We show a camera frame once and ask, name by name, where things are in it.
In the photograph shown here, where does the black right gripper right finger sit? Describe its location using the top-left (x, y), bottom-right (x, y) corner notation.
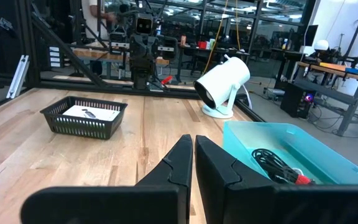
top-left (195, 135), bottom-right (358, 224)

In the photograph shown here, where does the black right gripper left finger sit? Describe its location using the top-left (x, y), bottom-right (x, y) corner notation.
top-left (20, 135), bottom-right (194, 224)

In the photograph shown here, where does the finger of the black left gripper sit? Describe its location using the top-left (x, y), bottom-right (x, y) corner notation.
top-left (134, 37), bottom-right (144, 59)
top-left (143, 37), bottom-right (154, 59)

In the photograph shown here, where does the black cable with red tie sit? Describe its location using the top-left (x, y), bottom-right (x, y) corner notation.
top-left (250, 147), bottom-right (316, 187)

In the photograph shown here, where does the white card reader box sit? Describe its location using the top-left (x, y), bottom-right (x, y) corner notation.
top-left (62, 105), bottom-right (121, 123)

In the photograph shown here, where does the translucent teal plastic bin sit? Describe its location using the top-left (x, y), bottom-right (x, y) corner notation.
top-left (222, 120), bottom-right (358, 187)

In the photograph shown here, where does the wooden background table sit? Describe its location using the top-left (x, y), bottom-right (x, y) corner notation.
top-left (71, 46), bottom-right (170, 68)

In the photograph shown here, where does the person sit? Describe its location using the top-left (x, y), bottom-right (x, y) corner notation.
top-left (81, 0), bottom-right (118, 41)

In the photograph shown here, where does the white labelled drawer unit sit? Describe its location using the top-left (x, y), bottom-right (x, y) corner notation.
top-left (48, 45), bottom-right (61, 68)

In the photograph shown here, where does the black plastic basket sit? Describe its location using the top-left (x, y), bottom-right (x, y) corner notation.
top-left (39, 95), bottom-right (129, 141)

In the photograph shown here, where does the computer tower with purple light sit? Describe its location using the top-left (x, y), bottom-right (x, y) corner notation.
top-left (279, 82), bottom-right (316, 120)

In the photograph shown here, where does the silver aluminium bar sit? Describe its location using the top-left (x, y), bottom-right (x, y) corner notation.
top-left (6, 54), bottom-right (30, 100)

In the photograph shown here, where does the dark monitor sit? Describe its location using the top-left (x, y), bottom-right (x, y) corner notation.
top-left (303, 24), bottom-right (319, 47)

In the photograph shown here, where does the white round helmet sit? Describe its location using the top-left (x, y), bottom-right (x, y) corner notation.
top-left (313, 39), bottom-right (330, 52)

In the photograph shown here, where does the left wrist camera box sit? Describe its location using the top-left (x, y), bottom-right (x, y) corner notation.
top-left (134, 12), bottom-right (154, 35)

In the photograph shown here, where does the black metal frame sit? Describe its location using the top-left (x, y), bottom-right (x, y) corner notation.
top-left (0, 0), bottom-right (265, 123)

